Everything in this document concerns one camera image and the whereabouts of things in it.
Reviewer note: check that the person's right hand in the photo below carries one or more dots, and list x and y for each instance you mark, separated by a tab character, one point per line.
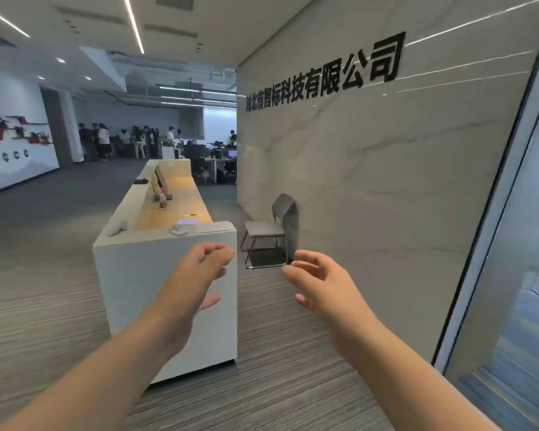
337	300

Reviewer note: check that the sheet of paper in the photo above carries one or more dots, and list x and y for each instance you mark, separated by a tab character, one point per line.
188	222

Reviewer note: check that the bright white screen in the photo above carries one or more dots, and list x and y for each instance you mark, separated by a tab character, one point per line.
219	124

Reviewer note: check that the person's left forearm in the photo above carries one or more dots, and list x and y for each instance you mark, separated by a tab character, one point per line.
99	381

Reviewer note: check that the person's right thumb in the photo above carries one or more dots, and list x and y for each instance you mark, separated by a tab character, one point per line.
303	301

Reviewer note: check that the red and black wall display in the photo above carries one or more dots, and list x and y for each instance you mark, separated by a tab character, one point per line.
15	132

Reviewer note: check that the black office chair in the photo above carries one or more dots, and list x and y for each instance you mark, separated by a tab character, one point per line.
196	159

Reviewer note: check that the grey chair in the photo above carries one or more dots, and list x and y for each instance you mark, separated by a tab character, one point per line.
274	228

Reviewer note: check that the black wall lettering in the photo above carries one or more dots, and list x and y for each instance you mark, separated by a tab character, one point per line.
341	74

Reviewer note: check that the white reception desk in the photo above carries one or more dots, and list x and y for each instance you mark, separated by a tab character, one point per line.
161	264

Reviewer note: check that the person's left hand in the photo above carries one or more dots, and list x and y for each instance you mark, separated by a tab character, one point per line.
186	287

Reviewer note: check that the glass door panel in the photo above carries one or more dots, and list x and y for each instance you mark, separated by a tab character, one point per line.
516	287

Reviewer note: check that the person's left thumb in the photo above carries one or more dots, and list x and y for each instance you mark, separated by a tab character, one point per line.
212	302

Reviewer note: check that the white desk device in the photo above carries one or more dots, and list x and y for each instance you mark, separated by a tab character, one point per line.
178	231

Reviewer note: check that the grey door frame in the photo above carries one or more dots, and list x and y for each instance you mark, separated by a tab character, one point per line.
489	197

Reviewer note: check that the ceiling air vent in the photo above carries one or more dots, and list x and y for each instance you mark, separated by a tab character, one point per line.
175	1

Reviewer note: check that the silver desk monitor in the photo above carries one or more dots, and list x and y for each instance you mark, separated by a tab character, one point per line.
161	180

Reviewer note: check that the long ceiling light strip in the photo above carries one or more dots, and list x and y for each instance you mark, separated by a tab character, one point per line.
134	23
5	20

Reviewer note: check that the white office desk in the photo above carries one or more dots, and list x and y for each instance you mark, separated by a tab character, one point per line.
220	168

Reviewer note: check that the person's right middle finger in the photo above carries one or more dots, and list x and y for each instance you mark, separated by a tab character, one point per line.
306	257

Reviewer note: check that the person's right forearm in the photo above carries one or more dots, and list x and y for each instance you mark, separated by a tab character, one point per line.
408	381

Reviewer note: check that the white planter with plant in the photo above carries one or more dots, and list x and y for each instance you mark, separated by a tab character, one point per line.
168	148

